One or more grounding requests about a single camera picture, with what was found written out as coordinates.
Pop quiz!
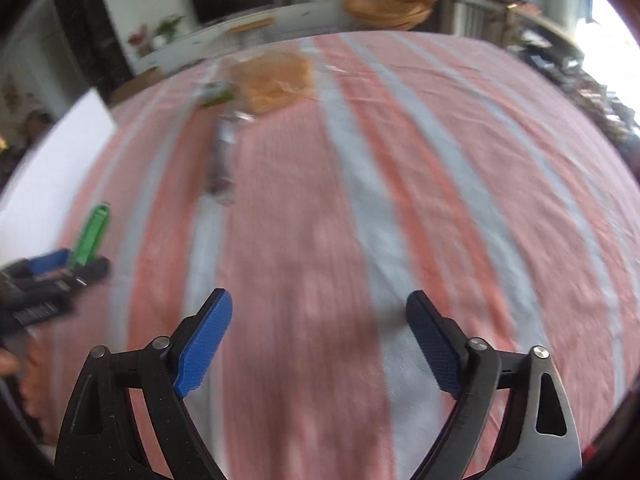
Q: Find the bagged sliced bread loaf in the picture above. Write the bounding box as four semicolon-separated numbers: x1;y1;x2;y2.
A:
227;50;316;116

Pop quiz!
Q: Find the orange grey striped tablecloth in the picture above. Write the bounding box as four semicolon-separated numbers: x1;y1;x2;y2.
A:
20;30;640;480

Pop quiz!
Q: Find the cluttered shelf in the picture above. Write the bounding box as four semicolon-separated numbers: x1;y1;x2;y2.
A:
510;30;640;171

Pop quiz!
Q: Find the white board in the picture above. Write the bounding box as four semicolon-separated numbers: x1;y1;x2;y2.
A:
0;87;117;266

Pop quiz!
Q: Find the black glass cabinet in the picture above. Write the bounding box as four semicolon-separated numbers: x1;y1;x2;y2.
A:
52;0;135;106

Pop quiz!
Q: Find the red flower bouquet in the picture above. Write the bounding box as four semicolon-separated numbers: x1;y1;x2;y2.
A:
127;25;151;56

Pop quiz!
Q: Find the dark silver snack packet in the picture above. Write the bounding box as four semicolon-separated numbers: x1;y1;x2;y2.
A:
205;112;238;207

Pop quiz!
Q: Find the bright green snack packet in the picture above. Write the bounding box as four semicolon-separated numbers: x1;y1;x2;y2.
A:
67;203;111;270

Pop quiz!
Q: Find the white television cabinet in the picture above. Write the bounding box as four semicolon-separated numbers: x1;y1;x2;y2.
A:
132;0;351;76

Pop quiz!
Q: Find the orange wooden stool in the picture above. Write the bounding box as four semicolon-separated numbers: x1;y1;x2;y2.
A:
227;16;276;43

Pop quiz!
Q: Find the orange cloth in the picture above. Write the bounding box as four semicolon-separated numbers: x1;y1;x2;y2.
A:
20;335;61;446

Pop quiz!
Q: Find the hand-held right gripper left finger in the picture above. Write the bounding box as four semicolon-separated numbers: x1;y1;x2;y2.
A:
54;287;235;480

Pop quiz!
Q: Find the bright window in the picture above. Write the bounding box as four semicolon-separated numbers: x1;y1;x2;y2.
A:
575;0;640;91

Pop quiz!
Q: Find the wooden table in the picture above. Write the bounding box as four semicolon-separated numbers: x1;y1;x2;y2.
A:
450;0;586;56

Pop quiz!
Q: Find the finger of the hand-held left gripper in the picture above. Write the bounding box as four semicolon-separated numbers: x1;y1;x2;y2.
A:
50;256;111;288
0;248;71;283

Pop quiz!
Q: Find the leafy potted plant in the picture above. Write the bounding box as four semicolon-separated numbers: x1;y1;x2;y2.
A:
155;15;186;43

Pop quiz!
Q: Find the dark green snack packet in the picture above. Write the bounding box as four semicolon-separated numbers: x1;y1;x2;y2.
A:
197;80;236;108

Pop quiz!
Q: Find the orange lounge chair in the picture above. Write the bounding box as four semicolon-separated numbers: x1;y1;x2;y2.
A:
342;0;446;31

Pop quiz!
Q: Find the cardboard box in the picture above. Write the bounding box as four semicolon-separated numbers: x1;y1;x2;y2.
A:
110;67;163;106

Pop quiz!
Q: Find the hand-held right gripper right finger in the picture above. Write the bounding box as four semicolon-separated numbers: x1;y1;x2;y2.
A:
405;290;583;480

